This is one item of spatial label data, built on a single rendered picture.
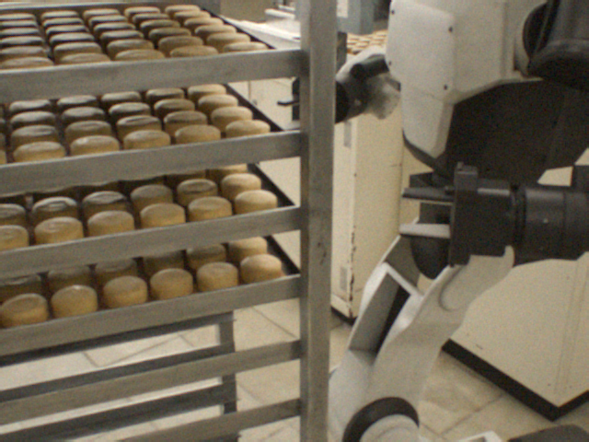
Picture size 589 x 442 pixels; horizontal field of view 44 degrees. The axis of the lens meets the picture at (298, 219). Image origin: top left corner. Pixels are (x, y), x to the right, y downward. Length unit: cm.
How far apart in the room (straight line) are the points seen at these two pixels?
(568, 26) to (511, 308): 136
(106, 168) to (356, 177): 156
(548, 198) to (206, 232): 39
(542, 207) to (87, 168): 50
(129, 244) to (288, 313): 190
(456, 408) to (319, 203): 153
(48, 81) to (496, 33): 56
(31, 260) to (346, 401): 66
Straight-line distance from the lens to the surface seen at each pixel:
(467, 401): 231
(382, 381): 125
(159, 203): 89
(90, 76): 74
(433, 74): 106
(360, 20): 213
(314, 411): 96
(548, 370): 218
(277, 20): 339
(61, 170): 76
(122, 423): 144
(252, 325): 261
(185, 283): 88
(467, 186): 86
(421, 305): 117
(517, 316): 219
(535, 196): 87
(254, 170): 102
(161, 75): 75
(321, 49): 76
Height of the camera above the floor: 140
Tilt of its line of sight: 24 degrees down
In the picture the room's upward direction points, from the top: straight up
